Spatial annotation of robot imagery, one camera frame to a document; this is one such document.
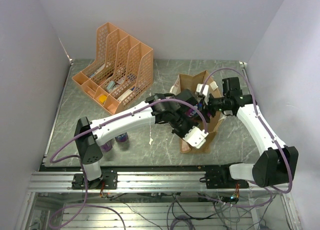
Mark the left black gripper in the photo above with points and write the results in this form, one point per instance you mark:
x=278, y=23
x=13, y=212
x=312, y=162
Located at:
x=182, y=135

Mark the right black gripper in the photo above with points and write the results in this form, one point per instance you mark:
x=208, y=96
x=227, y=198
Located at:
x=212, y=113

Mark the burlap canvas tote bag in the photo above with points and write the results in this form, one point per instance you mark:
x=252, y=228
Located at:
x=186, y=81

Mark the purple fanta can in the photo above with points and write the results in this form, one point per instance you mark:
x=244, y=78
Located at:
x=106, y=147
x=122, y=138
x=193, y=115

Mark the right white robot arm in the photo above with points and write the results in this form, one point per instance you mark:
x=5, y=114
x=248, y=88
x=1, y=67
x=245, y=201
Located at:
x=277, y=161

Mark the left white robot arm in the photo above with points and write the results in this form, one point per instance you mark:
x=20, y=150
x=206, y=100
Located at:
x=160, y=108

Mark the orange plastic file organizer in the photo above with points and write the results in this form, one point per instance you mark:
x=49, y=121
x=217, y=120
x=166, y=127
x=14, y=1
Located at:
x=121, y=72

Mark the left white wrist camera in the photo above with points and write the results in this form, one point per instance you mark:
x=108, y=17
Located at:
x=196, y=137

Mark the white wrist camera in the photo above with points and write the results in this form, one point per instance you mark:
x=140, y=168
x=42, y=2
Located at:
x=196, y=137
x=202, y=91

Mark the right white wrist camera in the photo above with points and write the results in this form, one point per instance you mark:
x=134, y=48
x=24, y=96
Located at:
x=202, y=91

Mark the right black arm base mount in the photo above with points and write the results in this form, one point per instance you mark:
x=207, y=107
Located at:
x=219, y=177

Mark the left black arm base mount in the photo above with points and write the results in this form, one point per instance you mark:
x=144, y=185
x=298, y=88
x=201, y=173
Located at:
x=107, y=181

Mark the aluminium frame rail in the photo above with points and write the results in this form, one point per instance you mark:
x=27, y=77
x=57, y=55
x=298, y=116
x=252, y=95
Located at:
x=127, y=182

